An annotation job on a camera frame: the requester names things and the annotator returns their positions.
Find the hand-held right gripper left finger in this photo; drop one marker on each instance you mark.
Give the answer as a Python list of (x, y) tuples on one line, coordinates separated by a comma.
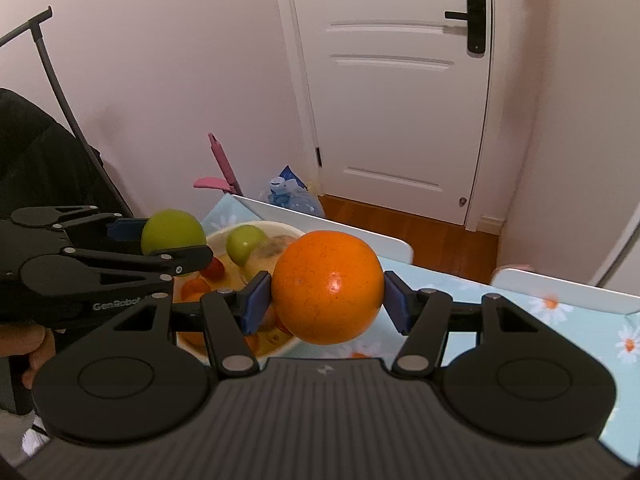
[(257, 300)]

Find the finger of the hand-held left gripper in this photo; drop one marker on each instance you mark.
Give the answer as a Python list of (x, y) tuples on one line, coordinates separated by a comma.
[(125, 230), (165, 262)]

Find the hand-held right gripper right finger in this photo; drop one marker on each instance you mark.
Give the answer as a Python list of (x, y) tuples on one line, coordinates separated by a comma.
[(395, 305)]

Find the large green apple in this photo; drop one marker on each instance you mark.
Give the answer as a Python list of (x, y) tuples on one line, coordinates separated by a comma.
[(172, 232)]

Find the small mandarin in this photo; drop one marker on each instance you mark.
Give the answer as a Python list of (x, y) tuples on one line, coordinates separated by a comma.
[(195, 287)]

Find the large mandarin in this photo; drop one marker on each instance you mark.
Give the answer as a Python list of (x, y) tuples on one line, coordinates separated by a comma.
[(251, 343)]

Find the small red plum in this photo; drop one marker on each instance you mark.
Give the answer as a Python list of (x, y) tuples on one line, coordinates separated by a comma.
[(215, 269)]

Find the cream oval bowl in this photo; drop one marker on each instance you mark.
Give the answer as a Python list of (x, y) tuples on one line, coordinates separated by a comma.
[(280, 350)]

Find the large orange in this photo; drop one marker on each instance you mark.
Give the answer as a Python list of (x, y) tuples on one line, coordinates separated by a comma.
[(325, 290)]

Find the person's left hand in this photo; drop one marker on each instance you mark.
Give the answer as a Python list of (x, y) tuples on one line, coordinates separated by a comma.
[(30, 340)]

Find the small green apple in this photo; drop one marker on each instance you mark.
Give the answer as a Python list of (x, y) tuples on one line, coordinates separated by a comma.
[(245, 245)]

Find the white chair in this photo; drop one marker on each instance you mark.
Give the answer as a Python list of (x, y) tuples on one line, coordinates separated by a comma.
[(575, 287), (350, 237)]

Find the clear plastic water bottle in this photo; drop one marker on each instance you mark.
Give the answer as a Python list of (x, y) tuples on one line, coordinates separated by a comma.
[(300, 202)]

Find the blue bag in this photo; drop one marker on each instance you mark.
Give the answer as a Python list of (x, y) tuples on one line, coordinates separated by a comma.
[(291, 175)]

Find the black stroller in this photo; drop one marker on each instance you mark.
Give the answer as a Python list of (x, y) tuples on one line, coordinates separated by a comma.
[(52, 75)]

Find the white panel door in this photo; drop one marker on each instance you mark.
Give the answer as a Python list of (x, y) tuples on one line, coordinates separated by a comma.
[(390, 125)]

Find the light blue daisy tablecloth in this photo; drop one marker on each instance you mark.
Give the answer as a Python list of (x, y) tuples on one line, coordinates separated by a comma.
[(575, 340)]

